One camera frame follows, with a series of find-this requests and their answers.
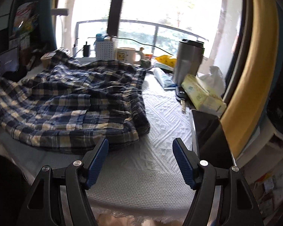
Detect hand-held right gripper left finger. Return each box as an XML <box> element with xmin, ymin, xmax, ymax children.
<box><xmin>17</xmin><ymin>138</ymin><xmax>109</xmax><ymax>226</ymax></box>

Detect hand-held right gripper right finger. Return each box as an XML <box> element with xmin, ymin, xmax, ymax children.
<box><xmin>172</xmin><ymin>138</ymin><xmax>266</xmax><ymax>226</ymax></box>

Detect blue yellow plaid shirt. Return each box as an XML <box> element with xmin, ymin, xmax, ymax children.
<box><xmin>0</xmin><ymin>49</ymin><xmax>151</xmax><ymax>154</ymax></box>

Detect white textured table cloth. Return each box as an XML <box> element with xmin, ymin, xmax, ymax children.
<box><xmin>0</xmin><ymin>59</ymin><xmax>199</xmax><ymax>224</ymax></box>

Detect black car key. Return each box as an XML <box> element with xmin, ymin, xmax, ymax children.
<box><xmin>175</xmin><ymin>86</ymin><xmax>188</xmax><ymax>112</ymax></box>

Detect pale green tissue pack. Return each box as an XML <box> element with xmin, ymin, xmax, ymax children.
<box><xmin>181</xmin><ymin>74</ymin><xmax>227</xmax><ymax>117</ymax></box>

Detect cluttered white shelf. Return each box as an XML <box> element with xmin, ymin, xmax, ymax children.
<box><xmin>238</xmin><ymin>122</ymin><xmax>283</xmax><ymax>226</ymax></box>

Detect white squeeze tube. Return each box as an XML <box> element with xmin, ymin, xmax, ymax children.
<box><xmin>153</xmin><ymin>67</ymin><xmax>177</xmax><ymax>89</ymax></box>

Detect stainless steel tumbler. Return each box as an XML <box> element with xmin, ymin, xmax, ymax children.
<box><xmin>173</xmin><ymin>39</ymin><xmax>205</xmax><ymax>84</ymax></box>

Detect light blue wipes packet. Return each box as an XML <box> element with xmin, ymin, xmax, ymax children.
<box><xmin>153</xmin><ymin>61</ymin><xmax>175</xmax><ymax>72</ymax></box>

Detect yellow snack bag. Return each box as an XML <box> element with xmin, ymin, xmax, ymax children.
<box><xmin>155</xmin><ymin>55</ymin><xmax>178</xmax><ymax>69</ymax></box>

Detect cream mug with yellow cartoon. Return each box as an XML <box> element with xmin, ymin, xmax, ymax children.
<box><xmin>115</xmin><ymin>47</ymin><xmax>142</xmax><ymax>64</ymax></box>

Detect white perforated plastic basket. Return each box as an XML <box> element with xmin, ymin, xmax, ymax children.
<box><xmin>95</xmin><ymin>39</ymin><xmax>115</xmax><ymax>61</ymax></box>

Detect beige lidded food container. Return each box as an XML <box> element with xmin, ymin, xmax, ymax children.
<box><xmin>41</xmin><ymin>52</ymin><xmax>62</xmax><ymax>69</ymax></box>

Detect dark blue pouch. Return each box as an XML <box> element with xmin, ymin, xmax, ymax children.
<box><xmin>0</xmin><ymin>47</ymin><xmax>19</xmax><ymax>73</ymax></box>

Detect balcony railing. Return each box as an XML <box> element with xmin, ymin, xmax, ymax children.
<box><xmin>75</xmin><ymin>20</ymin><xmax>209</xmax><ymax>59</ymax></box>

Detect white desk lamp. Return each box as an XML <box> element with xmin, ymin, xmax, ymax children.
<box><xmin>51</xmin><ymin>8</ymin><xmax>69</xmax><ymax>57</ymax></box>

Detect colourful printed bag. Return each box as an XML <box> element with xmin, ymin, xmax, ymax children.
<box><xmin>13</xmin><ymin>2</ymin><xmax>39</xmax><ymax>37</ymax></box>

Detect long black cable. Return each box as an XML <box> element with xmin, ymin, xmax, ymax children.
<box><xmin>86</xmin><ymin>35</ymin><xmax>177</xmax><ymax>56</ymax></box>

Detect dark window post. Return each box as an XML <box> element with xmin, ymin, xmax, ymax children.
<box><xmin>107</xmin><ymin>0</ymin><xmax>128</xmax><ymax>36</ymax></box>

